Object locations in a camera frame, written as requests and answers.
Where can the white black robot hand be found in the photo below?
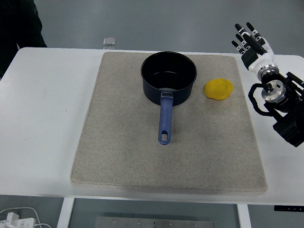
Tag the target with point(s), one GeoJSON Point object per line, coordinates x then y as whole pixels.
{"type": "Point", "coordinates": [261, 59]}

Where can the yellow potato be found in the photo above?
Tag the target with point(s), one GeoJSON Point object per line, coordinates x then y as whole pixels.
{"type": "Point", "coordinates": [218, 89]}

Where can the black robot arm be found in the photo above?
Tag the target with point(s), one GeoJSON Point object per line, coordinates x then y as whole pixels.
{"type": "Point", "coordinates": [287, 99]}

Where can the black table control panel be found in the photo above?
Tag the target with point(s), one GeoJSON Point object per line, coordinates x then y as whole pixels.
{"type": "Point", "coordinates": [288, 208]}

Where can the small clear square block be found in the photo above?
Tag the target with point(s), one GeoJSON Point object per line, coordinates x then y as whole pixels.
{"type": "Point", "coordinates": [109, 41]}

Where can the white table leg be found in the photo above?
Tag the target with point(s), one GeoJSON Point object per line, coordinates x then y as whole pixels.
{"type": "Point", "coordinates": [244, 217]}
{"type": "Point", "coordinates": [65, 213]}

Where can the beige fabric mat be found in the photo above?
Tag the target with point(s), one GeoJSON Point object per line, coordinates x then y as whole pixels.
{"type": "Point", "coordinates": [133, 154]}

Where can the person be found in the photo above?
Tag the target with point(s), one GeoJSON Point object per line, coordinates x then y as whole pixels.
{"type": "Point", "coordinates": [16, 26]}

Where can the white power adapter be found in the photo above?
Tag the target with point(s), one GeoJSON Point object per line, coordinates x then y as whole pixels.
{"type": "Point", "coordinates": [16, 221]}

